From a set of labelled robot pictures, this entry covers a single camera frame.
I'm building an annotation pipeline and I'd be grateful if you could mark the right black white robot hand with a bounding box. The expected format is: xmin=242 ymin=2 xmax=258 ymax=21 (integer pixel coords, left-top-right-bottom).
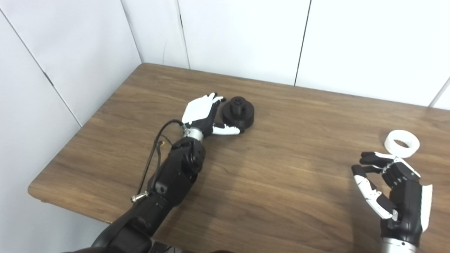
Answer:
xmin=352 ymin=151 xmax=433 ymax=246

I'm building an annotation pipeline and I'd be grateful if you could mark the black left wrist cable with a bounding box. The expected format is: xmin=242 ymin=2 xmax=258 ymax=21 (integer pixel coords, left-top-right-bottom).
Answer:
xmin=131 ymin=119 xmax=186 ymax=203

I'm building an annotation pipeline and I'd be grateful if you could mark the thin wire with yellow plug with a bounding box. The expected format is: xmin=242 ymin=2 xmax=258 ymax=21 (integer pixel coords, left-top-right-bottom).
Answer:
xmin=155 ymin=135 xmax=174 ymax=176

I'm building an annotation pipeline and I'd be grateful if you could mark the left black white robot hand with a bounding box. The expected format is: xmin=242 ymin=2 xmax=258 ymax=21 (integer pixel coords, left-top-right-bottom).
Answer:
xmin=181 ymin=92 xmax=245 ymax=138

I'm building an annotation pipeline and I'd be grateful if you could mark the round black plastic part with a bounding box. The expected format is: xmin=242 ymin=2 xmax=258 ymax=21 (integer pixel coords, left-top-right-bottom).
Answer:
xmin=221 ymin=96 xmax=255 ymax=133

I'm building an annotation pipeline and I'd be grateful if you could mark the white plastic ring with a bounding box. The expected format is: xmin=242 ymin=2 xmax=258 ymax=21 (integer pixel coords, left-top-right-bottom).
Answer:
xmin=384 ymin=130 xmax=420 ymax=157

